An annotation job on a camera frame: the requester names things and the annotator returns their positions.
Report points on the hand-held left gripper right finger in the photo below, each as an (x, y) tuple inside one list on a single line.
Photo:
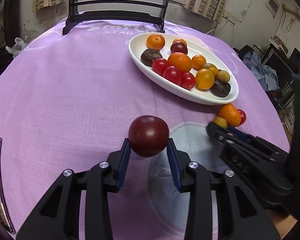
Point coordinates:
[(173, 165)]

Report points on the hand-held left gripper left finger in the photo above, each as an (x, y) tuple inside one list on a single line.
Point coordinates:
[(122, 167)]

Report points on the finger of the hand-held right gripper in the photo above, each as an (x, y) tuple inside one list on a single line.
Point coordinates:
[(237, 133), (216, 130)]

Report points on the yellow-green longan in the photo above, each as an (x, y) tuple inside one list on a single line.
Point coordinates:
[(223, 76), (220, 122)]

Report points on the large dark red plum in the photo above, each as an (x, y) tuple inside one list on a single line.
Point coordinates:
[(148, 136)]

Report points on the dark brown water chestnut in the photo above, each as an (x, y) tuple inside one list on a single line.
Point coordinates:
[(220, 89), (151, 57)]

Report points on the smooth yellow-orange orange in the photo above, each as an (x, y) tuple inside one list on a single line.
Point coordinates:
[(204, 79), (210, 68)]

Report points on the red cherry tomato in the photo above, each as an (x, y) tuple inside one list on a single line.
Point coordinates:
[(160, 66), (243, 116), (172, 75), (187, 80)]

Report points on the small dark red plum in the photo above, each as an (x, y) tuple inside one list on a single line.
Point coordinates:
[(178, 48)]

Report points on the white oval plate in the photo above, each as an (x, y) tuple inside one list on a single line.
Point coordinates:
[(140, 47)]

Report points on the person's right forearm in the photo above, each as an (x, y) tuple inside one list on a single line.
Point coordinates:
[(280, 225)]

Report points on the large rough-skinned mandarin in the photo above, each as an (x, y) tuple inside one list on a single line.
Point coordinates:
[(230, 114)]

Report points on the blue clothes pile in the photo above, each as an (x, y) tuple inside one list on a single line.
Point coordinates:
[(262, 72)]

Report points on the black chair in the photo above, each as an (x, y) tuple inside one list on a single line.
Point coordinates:
[(245, 48)]

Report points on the purple tablecloth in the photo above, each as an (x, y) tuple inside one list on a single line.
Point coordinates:
[(77, 92)]

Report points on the black speaker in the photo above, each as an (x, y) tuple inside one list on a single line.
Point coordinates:
[(297, 57)]

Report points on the black display stand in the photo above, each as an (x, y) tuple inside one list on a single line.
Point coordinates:
[(115, 12)]

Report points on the white plastic bag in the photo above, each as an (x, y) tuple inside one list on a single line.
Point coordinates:
[(16, 47)]

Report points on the dark wooden cabinet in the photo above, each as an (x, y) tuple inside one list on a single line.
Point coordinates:
[(0, 35)]

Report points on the white wall socket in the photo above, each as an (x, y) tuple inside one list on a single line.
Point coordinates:
[(231, 18)]

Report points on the white wall box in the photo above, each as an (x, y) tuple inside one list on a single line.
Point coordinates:
[(273, 5)]

